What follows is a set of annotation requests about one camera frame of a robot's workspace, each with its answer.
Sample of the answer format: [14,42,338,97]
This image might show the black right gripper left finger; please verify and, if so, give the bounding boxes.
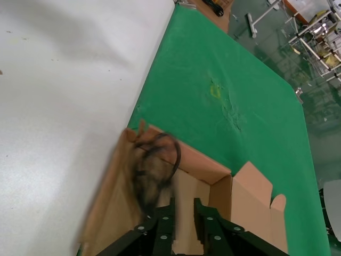
[95,197,176,256]

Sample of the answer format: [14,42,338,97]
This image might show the black cable in side box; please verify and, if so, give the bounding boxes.
[204,0,224,17]

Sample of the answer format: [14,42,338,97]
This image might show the green table cloth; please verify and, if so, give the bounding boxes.
[76,4,332,256]

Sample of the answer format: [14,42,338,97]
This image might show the cardboard box beside table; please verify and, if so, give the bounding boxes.
[190,0,230,34]

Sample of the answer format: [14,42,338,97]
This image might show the black power cable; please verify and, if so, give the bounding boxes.
[132,132,182,217]

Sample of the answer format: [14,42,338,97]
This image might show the empty open cardboard box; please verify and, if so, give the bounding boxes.
[79,119,289,256]

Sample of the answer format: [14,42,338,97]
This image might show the metal cloth clip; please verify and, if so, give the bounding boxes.
[294,87,304,105]
[174,0,198,9]

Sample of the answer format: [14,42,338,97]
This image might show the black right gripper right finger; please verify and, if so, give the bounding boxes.
[193,198,288,256]

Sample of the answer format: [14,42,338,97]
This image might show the white pipe rack with yellow items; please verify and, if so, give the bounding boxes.
[287,0,341,82]

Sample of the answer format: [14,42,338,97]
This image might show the white floor stand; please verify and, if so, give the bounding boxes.
[246,0,283,38]

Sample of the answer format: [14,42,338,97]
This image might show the white tower robot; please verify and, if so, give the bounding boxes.
[319,179,341,241]

